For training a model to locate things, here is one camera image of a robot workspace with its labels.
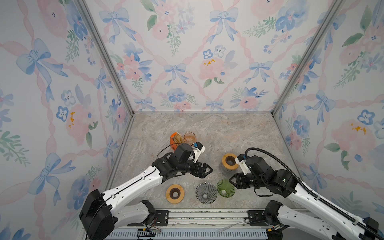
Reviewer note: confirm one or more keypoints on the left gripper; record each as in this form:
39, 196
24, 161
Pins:
202, 173

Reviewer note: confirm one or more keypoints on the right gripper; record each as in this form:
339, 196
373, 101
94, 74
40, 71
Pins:
239, 180

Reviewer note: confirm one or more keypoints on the wooden ring dripper base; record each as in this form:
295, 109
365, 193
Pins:
229, 162

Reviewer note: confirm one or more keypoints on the grey glass dripper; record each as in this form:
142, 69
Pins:
206, 193

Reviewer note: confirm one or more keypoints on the orange coffee filter holder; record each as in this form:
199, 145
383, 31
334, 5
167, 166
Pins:
176, 139

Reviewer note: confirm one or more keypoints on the grey glass carafe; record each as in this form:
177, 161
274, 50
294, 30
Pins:
228, 173

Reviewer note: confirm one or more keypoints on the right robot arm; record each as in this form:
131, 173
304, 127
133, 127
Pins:
330, 221

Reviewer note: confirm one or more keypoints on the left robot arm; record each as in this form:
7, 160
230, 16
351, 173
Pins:
104, 212

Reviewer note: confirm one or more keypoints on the green glass dripper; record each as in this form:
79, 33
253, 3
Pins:
225, 188

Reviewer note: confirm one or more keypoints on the orange glass carafe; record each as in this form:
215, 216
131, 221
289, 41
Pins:
190, 138

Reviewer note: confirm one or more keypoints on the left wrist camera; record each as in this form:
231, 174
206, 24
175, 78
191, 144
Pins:
198, 149

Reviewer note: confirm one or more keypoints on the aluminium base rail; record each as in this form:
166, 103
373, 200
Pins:
210, 225

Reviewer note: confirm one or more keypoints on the right aluminium corner post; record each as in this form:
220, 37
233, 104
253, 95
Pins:
309, 52

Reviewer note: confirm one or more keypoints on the aluminium corner post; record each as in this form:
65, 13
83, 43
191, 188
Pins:
95, 34
309, 52

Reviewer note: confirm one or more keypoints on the left aluminium corner post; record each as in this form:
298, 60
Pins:
95, 34

